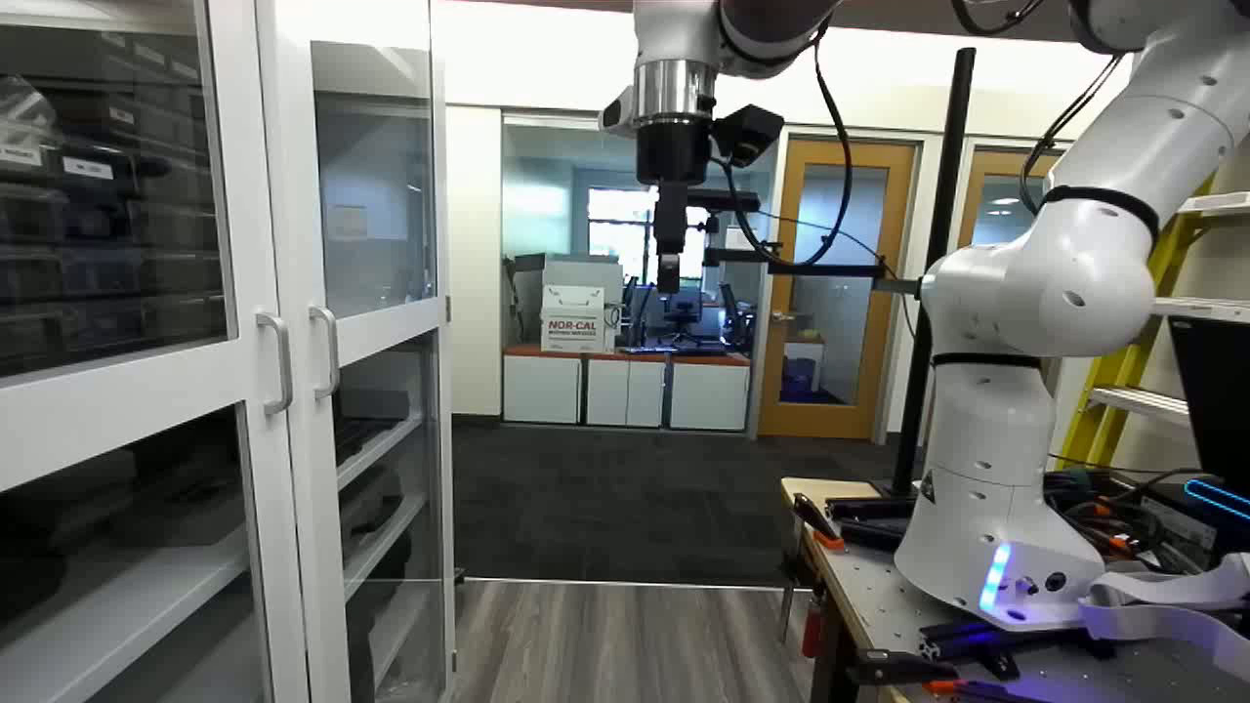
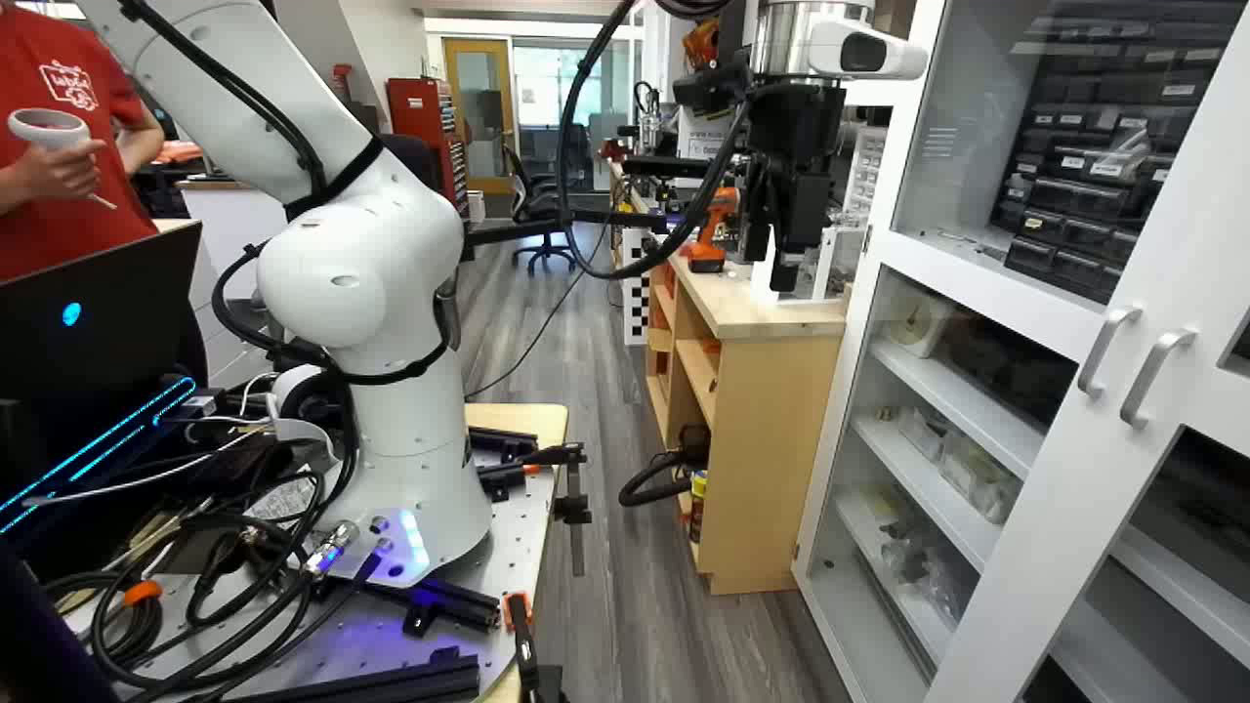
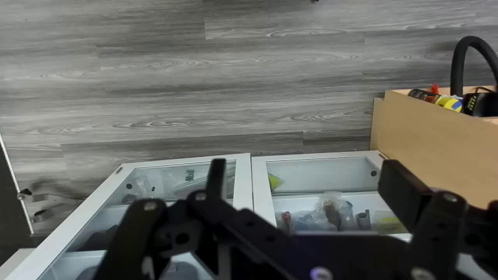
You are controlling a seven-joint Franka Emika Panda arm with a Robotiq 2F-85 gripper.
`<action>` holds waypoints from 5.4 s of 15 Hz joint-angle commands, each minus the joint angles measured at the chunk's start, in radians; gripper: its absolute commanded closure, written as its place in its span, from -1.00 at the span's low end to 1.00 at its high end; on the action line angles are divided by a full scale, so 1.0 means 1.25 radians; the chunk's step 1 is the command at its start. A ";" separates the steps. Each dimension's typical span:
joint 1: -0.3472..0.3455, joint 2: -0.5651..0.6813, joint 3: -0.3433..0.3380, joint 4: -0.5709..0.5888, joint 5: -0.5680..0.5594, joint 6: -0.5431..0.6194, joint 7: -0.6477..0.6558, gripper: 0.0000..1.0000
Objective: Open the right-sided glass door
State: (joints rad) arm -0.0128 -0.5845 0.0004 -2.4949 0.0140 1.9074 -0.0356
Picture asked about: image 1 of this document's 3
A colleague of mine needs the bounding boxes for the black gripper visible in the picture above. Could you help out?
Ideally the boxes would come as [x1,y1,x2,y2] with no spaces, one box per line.
[634,112,719,298]

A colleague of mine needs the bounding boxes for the white framed glass cabinet door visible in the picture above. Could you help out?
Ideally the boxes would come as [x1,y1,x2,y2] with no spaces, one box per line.
[0,0,312,703]
[255,0,459,703]

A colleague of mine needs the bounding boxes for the grey bar door handle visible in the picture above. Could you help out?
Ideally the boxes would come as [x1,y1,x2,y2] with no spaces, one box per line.
[255,306,297,420]
[306,302,348,411]

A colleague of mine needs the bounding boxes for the wooden door with window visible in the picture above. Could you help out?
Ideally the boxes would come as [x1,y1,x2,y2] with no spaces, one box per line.
[758,131,920,445]
[957,143,1068,252]

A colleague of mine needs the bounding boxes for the blue machine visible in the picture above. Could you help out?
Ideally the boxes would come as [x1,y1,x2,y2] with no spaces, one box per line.
[622,270,758,354]

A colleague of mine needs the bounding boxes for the white boxy machine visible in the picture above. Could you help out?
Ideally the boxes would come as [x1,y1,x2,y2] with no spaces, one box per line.
[508,248,627,354]

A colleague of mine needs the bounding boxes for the white low cabinet unit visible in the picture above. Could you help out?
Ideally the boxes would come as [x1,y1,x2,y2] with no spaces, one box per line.
[582,349,672,432]
[499,349,584,431]
[667,349,752,432]

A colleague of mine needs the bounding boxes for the black horizontal mounting rod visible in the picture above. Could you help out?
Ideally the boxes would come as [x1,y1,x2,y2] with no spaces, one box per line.
[704,239,927,298]

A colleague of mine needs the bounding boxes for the blue bin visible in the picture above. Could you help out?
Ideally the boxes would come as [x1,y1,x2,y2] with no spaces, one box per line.
[778,339,828,405]

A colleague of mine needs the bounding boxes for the black vertical pole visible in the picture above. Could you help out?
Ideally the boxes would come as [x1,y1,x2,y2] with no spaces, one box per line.
[894,43,984,503]

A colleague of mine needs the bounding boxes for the black orange bar clamp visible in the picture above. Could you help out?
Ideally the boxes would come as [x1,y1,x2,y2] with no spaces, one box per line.
[786,488,919,557]

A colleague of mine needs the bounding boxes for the wooden workbench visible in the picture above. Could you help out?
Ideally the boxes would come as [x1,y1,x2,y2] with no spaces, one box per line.
[778,471,1250,703]

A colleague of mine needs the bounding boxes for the yellow ladder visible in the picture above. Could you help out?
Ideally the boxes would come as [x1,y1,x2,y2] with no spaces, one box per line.
[1055,169,1223,476]

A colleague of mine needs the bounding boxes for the black table clamp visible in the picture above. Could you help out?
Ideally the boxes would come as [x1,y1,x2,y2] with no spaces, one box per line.
[855,618,1031,703]

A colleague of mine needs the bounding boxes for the black parts organizer drawers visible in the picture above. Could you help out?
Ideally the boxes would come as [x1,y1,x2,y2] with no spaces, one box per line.
[0,22,233,384]

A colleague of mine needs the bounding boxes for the black monitor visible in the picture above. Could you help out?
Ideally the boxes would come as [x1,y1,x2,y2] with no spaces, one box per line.
[1163,312,1250,503]

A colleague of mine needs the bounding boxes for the clear plastic bag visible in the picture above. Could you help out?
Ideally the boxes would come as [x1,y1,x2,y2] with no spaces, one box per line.
[0,70,62,172]

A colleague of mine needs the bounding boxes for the white shelved cabinet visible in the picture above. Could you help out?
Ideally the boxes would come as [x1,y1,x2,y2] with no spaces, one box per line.
[0,0,459,703]

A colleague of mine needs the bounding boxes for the black stereo camera bar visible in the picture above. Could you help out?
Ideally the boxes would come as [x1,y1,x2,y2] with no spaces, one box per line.
[683,185,764,220]

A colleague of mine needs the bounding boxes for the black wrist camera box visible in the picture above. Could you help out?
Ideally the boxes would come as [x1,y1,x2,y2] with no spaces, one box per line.
[709,100,790,172]

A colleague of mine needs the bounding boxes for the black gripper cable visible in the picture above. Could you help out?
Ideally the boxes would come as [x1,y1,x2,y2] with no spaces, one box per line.
[706,32,858,278]

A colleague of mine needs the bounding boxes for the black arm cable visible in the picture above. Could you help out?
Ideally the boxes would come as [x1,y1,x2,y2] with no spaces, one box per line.
[1018,50,1130,220]

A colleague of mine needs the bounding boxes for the black box with blue cable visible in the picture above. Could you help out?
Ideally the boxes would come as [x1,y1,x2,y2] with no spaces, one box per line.
[1130,471,1250,569]

